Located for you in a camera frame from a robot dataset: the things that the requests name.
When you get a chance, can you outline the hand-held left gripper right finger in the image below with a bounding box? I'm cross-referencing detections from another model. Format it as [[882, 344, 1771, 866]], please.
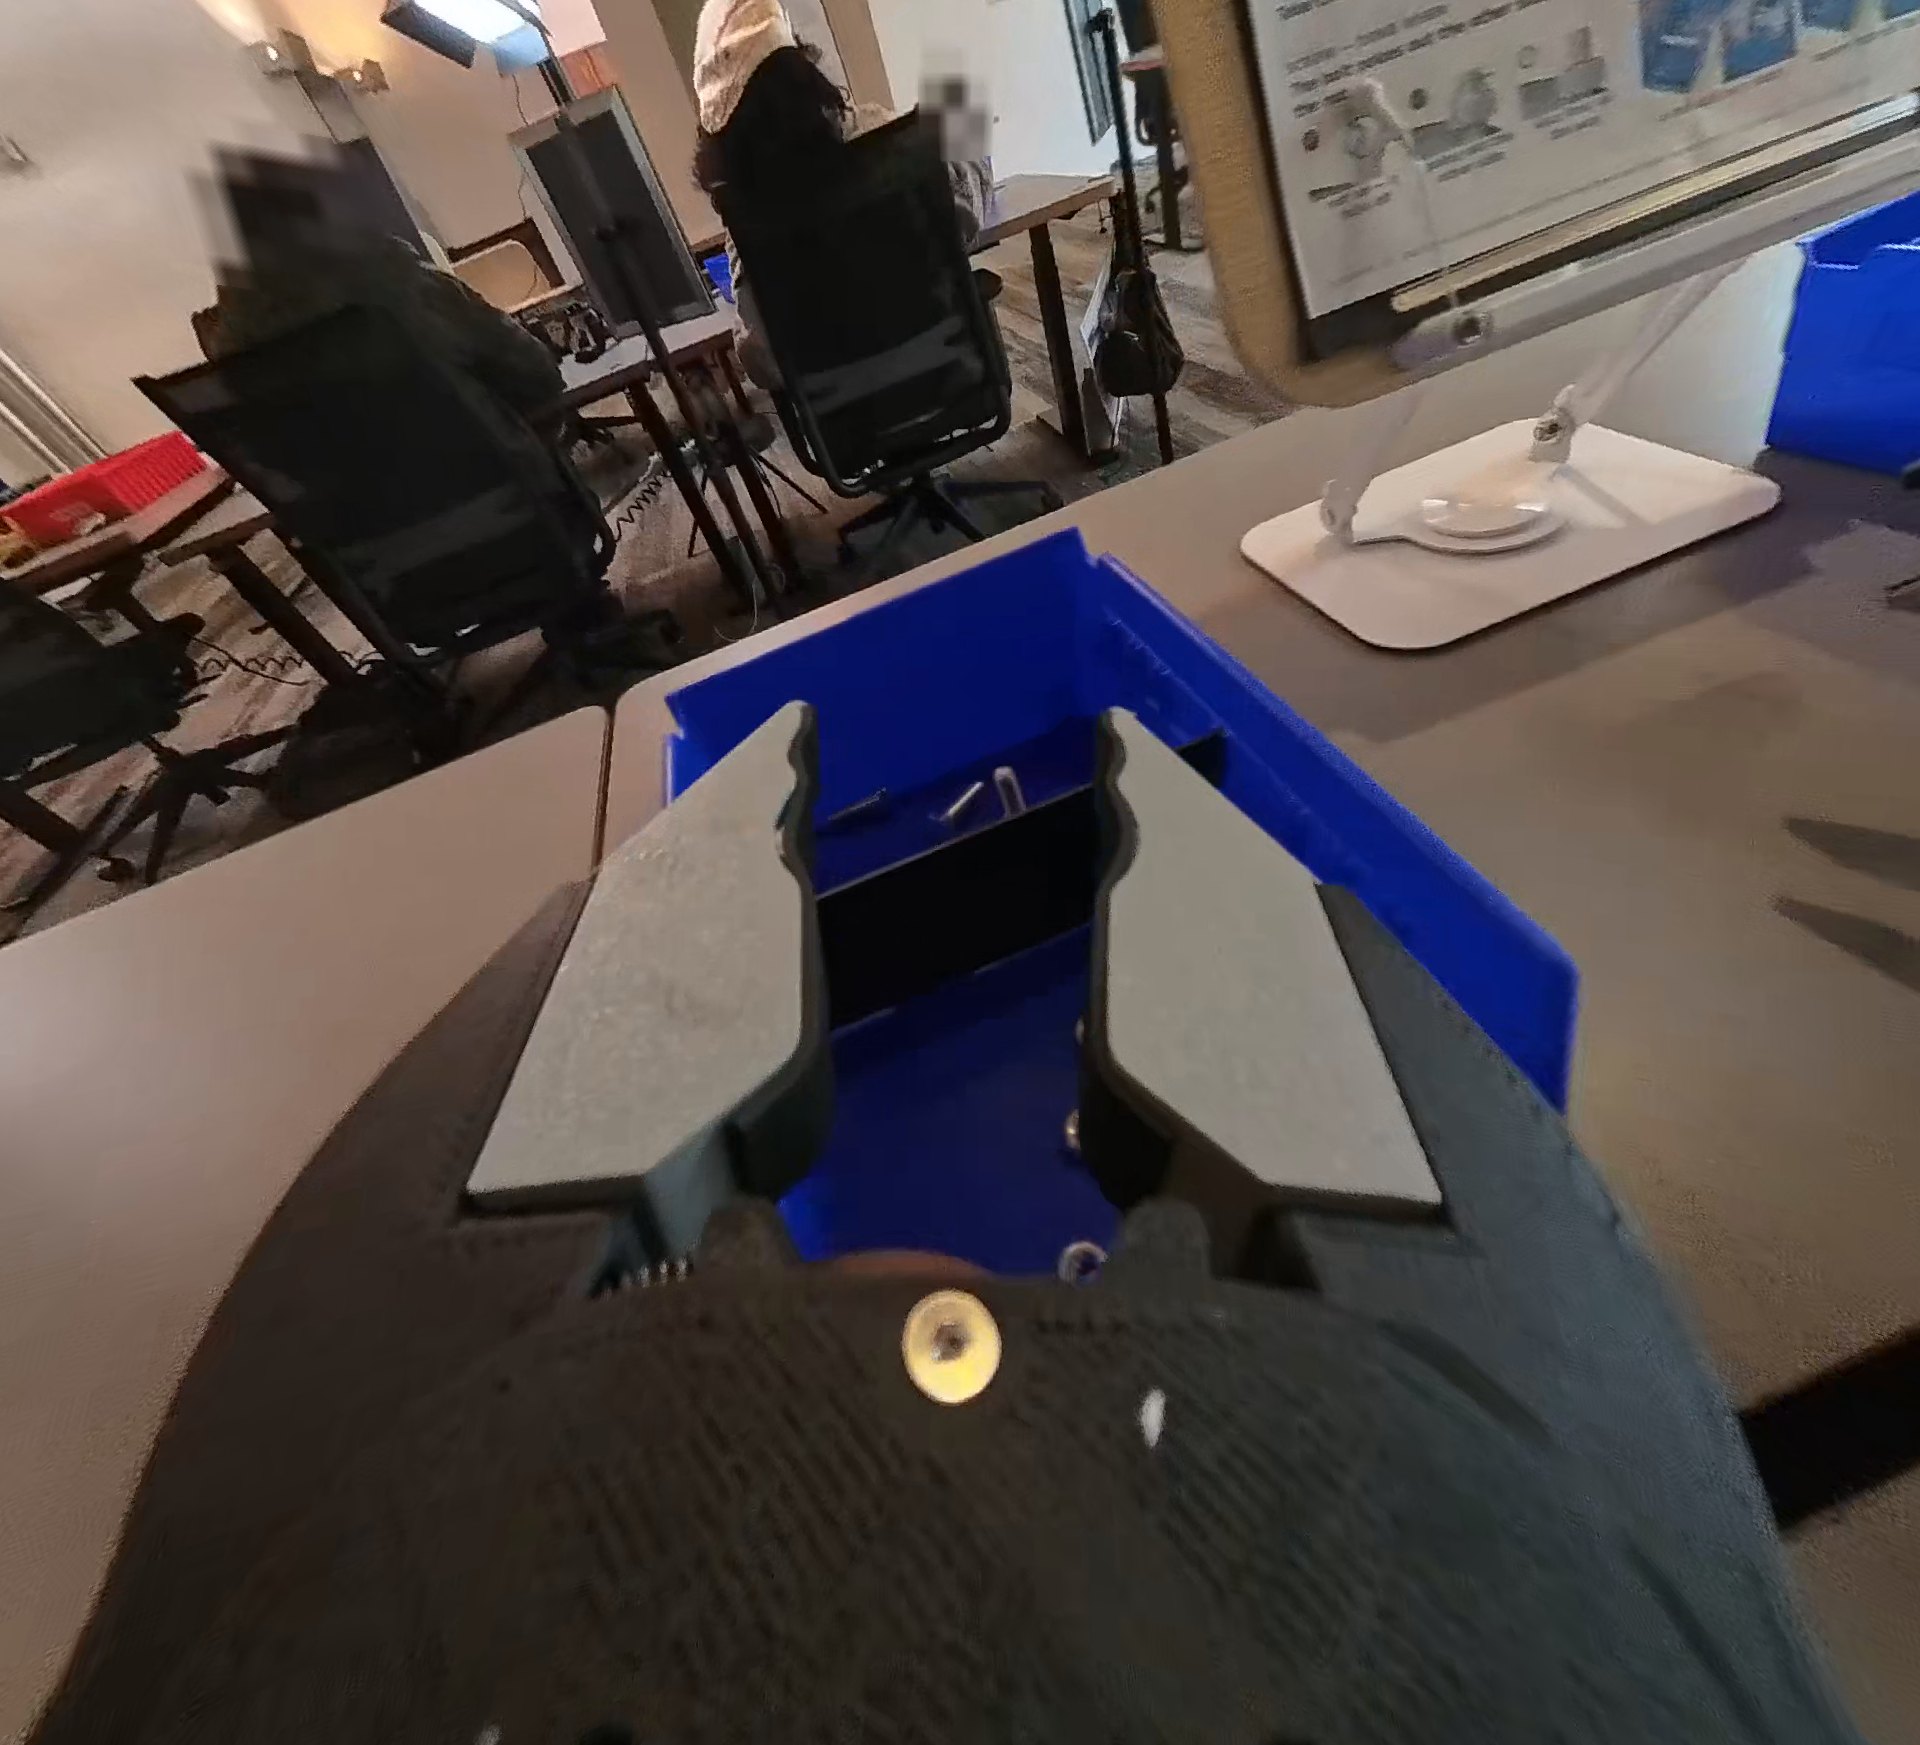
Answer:
[[1077, 709, 1451, 1223]]

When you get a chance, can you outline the black hanging bag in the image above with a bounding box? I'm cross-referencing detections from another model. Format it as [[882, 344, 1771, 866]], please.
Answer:
[[1089, 251, 1166, 400]]

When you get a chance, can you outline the blue bin with black divider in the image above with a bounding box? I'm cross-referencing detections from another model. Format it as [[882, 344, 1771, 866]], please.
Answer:
[[663, 527, 1580, 1280]]

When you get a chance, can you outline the red plastic bin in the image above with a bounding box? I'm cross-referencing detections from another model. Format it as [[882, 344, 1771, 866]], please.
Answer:
[[0, 433, 215, 546]]

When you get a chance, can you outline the dark screen on stand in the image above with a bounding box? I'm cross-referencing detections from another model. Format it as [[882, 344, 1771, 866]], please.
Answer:
[[507, 82, 797, 607]]

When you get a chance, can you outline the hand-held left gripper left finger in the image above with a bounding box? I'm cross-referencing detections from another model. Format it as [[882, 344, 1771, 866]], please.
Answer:
[[464, 700, 837, 1223]]

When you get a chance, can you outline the black mesh office chair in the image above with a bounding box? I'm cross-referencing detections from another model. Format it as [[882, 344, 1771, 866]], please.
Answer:
[[135, 303, 677, 728], [719, 112, 1051, 564], [0, 576, 288, 893]]

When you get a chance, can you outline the printed instruction sheet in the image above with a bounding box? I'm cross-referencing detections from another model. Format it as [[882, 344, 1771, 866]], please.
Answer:
[[1212, 0, 1920, 322]]

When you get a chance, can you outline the blue plastic bin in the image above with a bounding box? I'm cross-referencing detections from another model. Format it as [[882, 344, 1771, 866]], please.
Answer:
[[1768, 189, 1920, 475]]

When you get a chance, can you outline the wooden desk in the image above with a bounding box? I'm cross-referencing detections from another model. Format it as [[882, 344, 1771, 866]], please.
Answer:
[[0, 485, 378, 728], [959, 173, 1186, 465]]

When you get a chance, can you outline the white instruction stand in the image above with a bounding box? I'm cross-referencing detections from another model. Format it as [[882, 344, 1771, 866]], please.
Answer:
[[1126, 0, 1920, 412]]

